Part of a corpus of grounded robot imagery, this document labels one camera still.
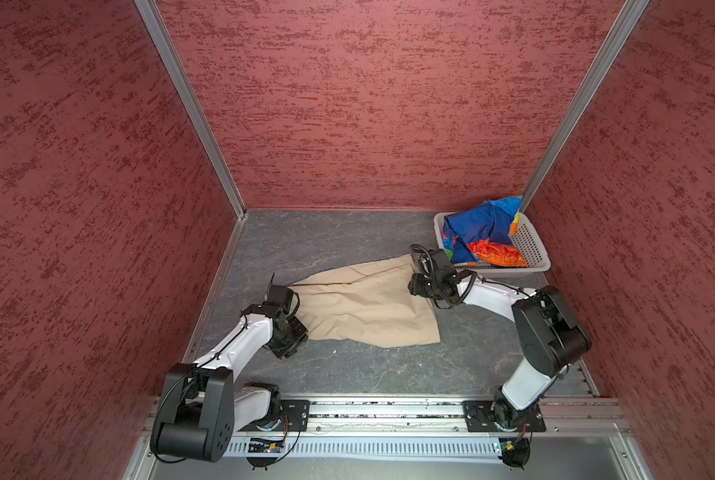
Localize beige drawstring shorts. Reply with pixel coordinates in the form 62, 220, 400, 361
291, 254, 441, 348

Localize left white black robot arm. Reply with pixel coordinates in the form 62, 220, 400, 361
149, 301, 307, 464

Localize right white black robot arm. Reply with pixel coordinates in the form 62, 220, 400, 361
409, 266, 591, 432

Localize colourful blue orange shorts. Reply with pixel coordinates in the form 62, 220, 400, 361
441, 196, 527, 268

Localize white perforated plastic basket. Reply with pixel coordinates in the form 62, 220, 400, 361
457, 214, 551, 278

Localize left small circuit board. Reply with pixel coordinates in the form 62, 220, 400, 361
247, 438, 286, 456

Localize small circuit board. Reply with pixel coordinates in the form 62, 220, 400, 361
499, 438, 531, 457
247, 438, 286, 456

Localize right small circuit board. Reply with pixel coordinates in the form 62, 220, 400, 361
499, 438, 531, 457

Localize right corner aluminium profile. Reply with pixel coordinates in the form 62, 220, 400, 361
519, 0, 649, 211

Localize corner aluminium profile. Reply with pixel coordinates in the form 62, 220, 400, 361
519, 0, 649, 211
134, 0, 247, 221

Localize left corner aluminium profile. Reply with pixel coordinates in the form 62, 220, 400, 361
134, 0, 247, 221

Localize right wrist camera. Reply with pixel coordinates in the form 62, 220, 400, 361
409, 244, 453, 275

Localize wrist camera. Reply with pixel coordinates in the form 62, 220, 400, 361
409, 244, 453, 275
264, 276, 299, 317

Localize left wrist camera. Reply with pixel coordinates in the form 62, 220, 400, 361
264, 276, 299, 317

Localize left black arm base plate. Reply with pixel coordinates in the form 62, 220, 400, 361
272, 399, 311, 433

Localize white slotted cable duct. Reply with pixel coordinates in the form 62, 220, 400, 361
223, 436, 503, 463

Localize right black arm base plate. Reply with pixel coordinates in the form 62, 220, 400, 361
463, 400, 547, 434

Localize aluminium mounting rail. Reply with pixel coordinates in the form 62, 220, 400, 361
143, 394, 631, 437

